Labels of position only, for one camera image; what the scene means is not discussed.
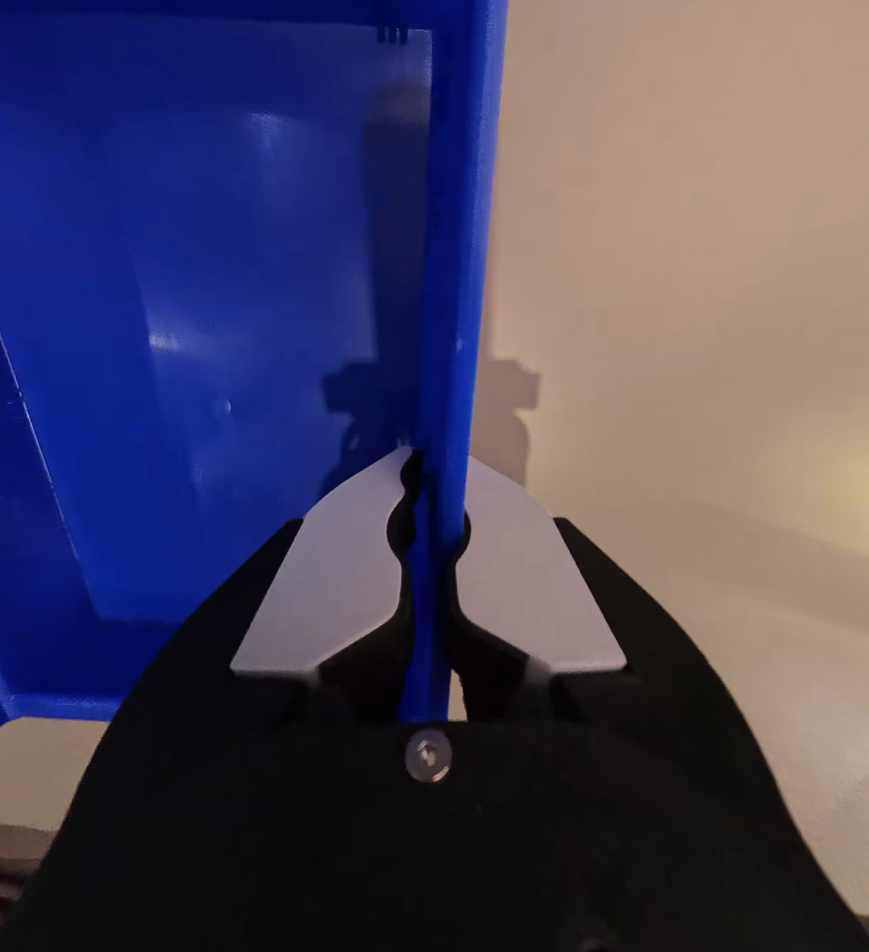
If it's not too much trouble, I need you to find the blue plastic bin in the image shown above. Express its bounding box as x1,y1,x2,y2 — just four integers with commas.
0,0,511,756

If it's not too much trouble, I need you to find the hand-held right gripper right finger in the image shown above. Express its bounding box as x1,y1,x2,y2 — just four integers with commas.
453,456,627,694

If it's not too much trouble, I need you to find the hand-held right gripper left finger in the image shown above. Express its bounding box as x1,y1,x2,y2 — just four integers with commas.
230,445,424,691

